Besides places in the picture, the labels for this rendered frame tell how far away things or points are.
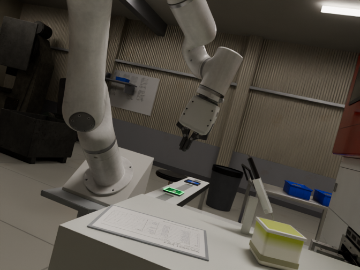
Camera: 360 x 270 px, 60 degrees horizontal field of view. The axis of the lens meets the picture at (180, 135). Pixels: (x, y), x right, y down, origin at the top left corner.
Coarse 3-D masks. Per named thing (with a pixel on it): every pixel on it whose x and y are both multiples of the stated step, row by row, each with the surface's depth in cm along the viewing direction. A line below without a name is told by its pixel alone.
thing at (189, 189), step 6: (192, 180) 129; (198, 180) 133; (168, 186) 104; (174, 186) 106; (180, 186) 110; (186, 186) 114; (192, 186) 115; (198, 186) 118; (150, 192) 89; (156, 192) 91; (162, 192) 93; (186, 192) 102; (192, 192) 104; (156, 198) 84; (162, 198) 88; (168, 198) 89; (174, 198) 89; (180, 198) 91; (174, 204) 83
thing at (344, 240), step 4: (344, 236) 107; (344, 240) 106; (348, 240) 103; (340, 244) 109; (344, 244) 105; (348, 244) 101; (352, 244) 98; (340, 248) 108; (344, 248) 108; (348, 248) 100; (352, 248) 97; (356, 248) 95; (352, 252) 96; (356, 252) 93; (356, 256) 92
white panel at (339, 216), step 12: (348, 168) 129; (336, 180) 143; (348, 180) 125; (336, 192) 137; (348, 192) 120; (336, 204) 132; (348, 204) 116; (336, 216) 127; (348, 216) 113; (324, 228) 142; (336, 228) 123; (324, 240) 136; (336, 240) 119
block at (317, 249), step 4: (316, 248) 96; (320, 248) 97; (320, 252) 94; (324, 252) 94; (328, 252) 94; (332, 252) 96; (328, 256) 94; (332, 256) 93; (336, 256) 93; (340, 256) 94; (340, 260) 93
